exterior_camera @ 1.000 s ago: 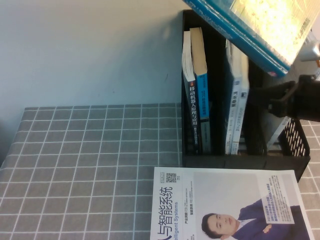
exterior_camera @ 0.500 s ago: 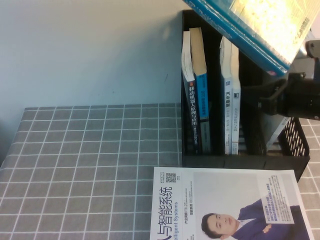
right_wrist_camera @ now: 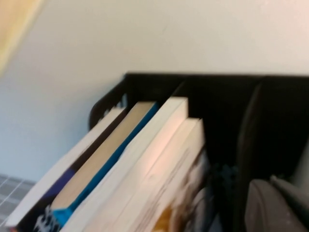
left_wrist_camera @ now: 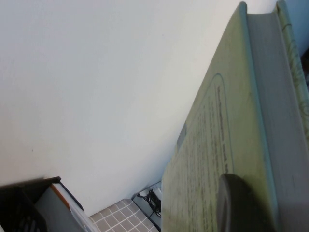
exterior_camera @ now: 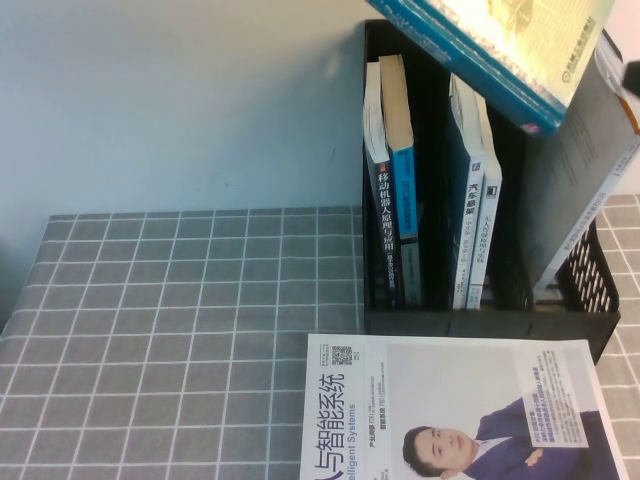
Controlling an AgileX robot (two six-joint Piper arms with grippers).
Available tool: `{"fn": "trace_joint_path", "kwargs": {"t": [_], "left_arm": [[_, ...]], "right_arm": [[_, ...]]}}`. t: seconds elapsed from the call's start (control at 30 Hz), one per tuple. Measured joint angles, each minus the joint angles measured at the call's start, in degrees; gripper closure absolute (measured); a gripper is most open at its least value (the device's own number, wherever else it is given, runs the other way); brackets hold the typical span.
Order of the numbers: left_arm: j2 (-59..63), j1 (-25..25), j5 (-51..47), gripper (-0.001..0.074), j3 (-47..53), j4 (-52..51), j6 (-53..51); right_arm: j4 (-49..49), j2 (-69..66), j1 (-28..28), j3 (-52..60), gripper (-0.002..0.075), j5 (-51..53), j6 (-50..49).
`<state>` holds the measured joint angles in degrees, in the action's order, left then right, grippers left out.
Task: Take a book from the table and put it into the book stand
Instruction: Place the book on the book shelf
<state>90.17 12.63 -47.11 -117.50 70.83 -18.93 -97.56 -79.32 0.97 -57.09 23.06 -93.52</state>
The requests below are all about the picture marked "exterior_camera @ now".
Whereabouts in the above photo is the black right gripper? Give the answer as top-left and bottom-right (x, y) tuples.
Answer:
(618, 59), (640, 99)

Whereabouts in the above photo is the yellow-green mechanical design book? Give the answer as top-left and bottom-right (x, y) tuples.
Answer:
(366, 0), (620, 137)

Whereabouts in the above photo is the white spine driving book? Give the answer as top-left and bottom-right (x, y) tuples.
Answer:
(467, 92), (504, 310)

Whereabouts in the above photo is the dark teal cover book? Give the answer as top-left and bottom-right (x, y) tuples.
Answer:
(446, 72), (486, 310)

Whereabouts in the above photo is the grey cover book orange trim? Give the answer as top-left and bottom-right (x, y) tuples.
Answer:
(530, 27), (640, 297)

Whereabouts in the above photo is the blue spine DTC book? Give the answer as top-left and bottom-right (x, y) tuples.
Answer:
(378, 53), (424, 308)

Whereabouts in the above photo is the black spine robot book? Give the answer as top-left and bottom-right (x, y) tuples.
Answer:
(363, 60), (405, 309)

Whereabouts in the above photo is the black plastic book stand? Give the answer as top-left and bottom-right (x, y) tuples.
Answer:
(363, 18), (624, 364)

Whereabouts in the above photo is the white magazine with man portrait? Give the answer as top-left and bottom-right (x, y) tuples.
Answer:
(298, 332), (632, 480)

